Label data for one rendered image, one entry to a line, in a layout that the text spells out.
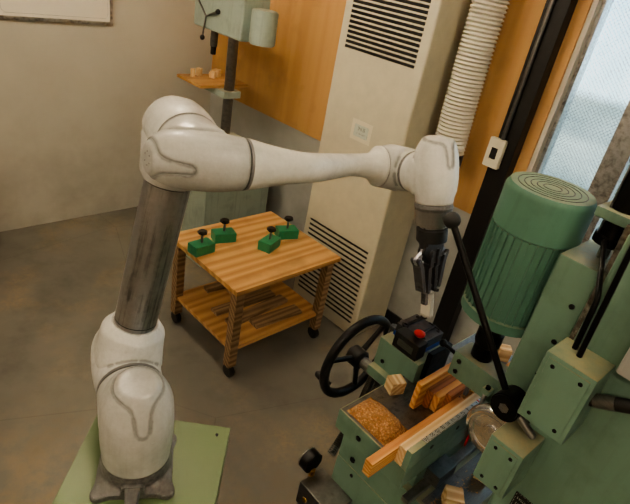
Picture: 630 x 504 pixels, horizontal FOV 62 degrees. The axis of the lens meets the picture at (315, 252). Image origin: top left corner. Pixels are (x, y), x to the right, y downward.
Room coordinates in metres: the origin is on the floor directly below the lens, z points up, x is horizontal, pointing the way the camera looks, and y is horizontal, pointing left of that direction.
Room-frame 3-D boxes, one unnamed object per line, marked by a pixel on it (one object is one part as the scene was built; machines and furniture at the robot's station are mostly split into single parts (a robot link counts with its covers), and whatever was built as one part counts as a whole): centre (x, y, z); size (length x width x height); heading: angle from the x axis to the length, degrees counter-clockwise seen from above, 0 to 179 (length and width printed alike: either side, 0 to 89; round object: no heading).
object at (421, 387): (1.05, -0.38, 0.94); 0.21 x 0.01 x 0.08; 137
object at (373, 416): (0.91, -0.22, 0.91); 0.12 x 0.09 x 0.03; 47
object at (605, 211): (0.91, -0.53, 1.54); 0.08 x 0.08 x 0.17; 47
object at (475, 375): (0.99, -0.44, 1.03); 0.14 x 0.07 x 0.09; 47
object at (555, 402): (0.75, -0.48, 1.23); 0.09 x 0.08 x 0.15; 47
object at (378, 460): (0.98, -0.41, 0.92); 0.62 x 0.02 x 0.04; 137
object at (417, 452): (1.00, -0.48, 0.93); 0.60 x 0.02 x 0.06; 137
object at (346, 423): (1.11, -0.38, 0.87); 0.61 x 0.30 x 0.06; 137
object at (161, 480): (0.80, 0.31, 0.72); 0.22 x 0.18 x 0.06; 16
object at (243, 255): (2.28, 0.29, 0.32); 0.66 x 0.57 x 0.64; 139
